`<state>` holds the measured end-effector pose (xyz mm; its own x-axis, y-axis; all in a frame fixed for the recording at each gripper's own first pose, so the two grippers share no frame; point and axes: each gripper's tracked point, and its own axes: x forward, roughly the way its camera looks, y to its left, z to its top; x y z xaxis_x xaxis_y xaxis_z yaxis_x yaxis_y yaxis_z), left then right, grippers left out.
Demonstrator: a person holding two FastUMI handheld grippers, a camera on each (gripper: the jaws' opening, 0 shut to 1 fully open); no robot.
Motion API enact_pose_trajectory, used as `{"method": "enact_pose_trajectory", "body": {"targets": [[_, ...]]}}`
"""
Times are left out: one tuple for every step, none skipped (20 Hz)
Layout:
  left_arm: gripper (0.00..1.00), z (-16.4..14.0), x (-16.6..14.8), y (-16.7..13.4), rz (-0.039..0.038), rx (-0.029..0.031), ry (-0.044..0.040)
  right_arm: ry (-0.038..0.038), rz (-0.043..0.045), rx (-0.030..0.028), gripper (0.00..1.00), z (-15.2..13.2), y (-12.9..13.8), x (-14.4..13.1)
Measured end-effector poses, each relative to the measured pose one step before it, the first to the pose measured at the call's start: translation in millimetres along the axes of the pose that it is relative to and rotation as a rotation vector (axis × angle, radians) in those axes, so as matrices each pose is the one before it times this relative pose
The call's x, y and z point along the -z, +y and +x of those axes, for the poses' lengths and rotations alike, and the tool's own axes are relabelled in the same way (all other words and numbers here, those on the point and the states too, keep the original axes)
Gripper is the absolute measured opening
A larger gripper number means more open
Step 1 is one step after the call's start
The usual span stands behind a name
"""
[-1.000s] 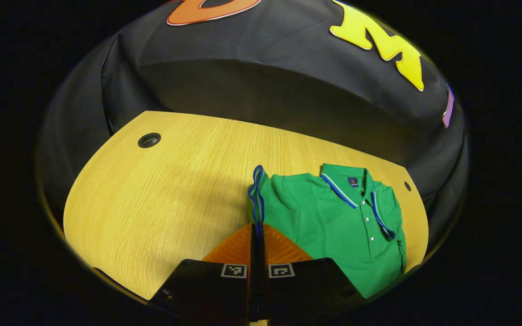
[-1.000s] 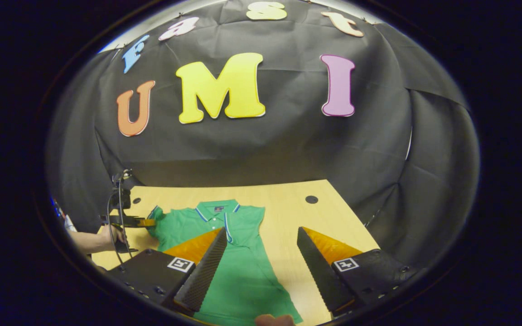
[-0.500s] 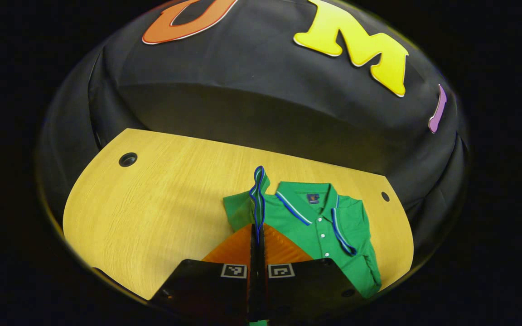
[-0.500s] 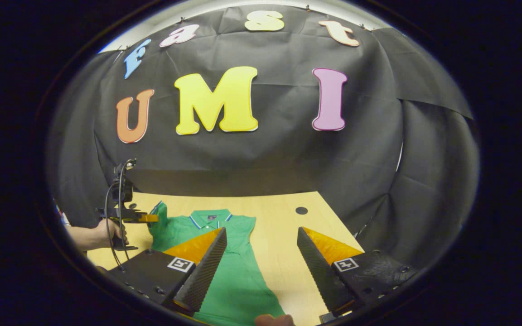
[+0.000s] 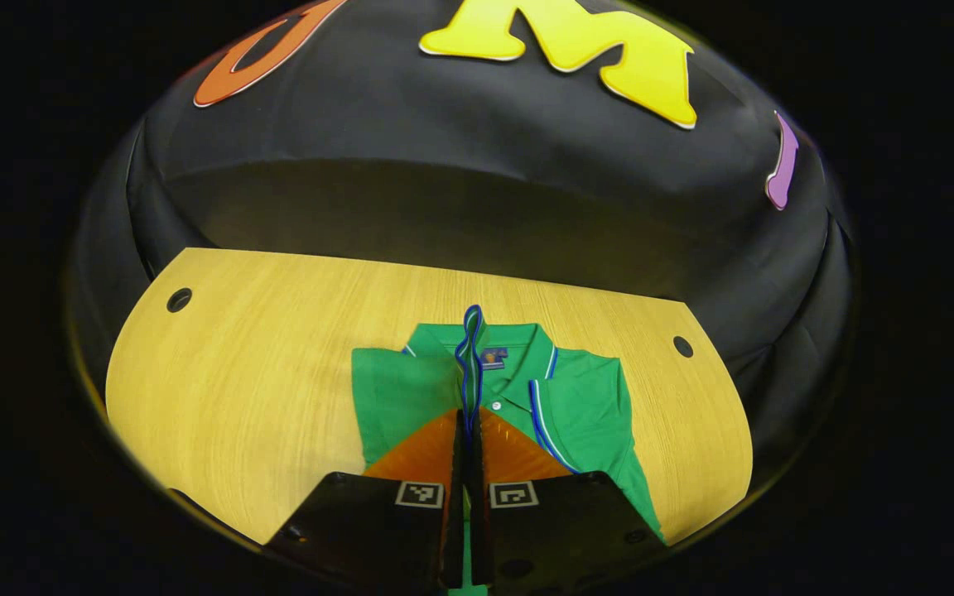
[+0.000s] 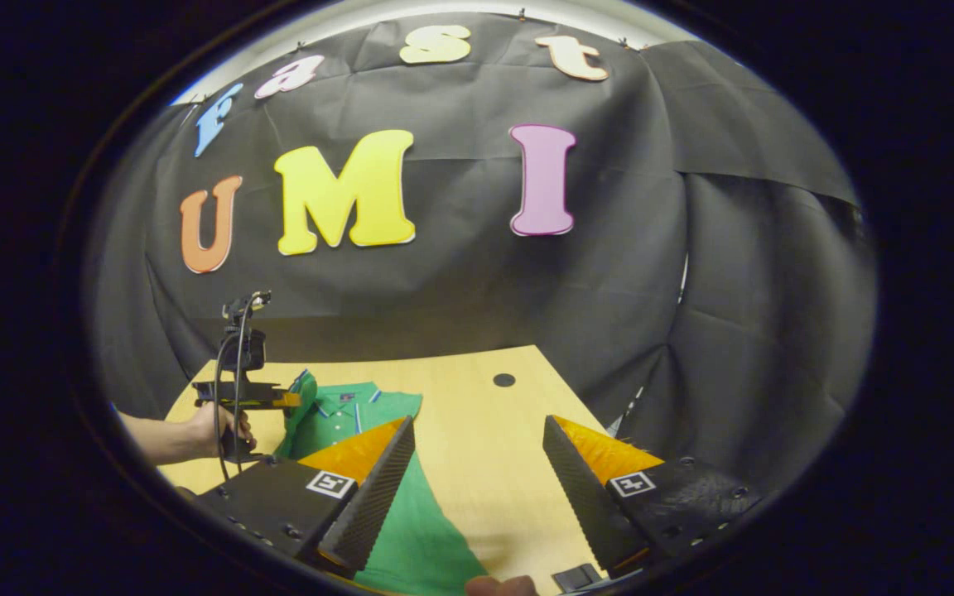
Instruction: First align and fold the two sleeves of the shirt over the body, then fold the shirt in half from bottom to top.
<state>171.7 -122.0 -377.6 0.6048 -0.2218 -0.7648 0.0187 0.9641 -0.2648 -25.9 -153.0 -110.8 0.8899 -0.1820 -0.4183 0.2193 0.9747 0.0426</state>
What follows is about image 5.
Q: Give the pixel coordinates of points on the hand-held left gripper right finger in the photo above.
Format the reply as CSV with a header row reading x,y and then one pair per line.
x,y
479,497

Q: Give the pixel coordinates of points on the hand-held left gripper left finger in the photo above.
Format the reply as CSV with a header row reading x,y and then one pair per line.
x,y
456,463

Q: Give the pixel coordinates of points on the green T-shirt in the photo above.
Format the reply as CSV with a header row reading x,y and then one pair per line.
x,y
585,397

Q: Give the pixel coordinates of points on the black backdrop cloth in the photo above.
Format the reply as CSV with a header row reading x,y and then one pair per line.
x,y
444,165

